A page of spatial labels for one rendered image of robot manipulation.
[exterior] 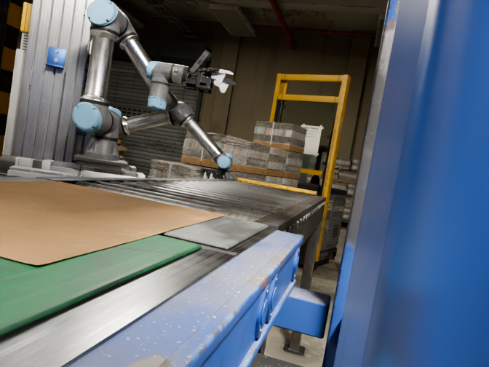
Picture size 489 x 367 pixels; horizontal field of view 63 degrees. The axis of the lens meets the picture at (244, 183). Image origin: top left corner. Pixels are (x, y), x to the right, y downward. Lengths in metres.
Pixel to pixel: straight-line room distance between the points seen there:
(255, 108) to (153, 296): 9.40
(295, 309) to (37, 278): 0.47
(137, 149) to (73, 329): 10.45
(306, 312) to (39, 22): 1.79
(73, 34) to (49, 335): 1.91
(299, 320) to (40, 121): 1.63
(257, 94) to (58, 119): 7.95
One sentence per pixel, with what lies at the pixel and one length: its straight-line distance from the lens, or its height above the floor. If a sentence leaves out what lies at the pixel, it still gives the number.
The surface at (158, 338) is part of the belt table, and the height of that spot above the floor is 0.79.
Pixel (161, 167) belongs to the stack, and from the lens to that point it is 2.56.
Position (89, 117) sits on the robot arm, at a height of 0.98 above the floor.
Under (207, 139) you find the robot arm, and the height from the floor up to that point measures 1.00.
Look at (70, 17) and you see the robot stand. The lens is 2.12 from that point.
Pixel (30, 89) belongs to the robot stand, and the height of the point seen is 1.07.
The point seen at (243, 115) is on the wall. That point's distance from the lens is 9.73.
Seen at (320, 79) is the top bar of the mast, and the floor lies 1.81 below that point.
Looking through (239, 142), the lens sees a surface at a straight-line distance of 2.71.
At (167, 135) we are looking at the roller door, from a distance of 10.33.
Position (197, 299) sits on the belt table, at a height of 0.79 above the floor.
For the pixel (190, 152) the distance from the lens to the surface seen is 2.79.
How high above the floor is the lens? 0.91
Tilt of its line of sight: 3 degrees down
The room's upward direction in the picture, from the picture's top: 9 degrees clockwise
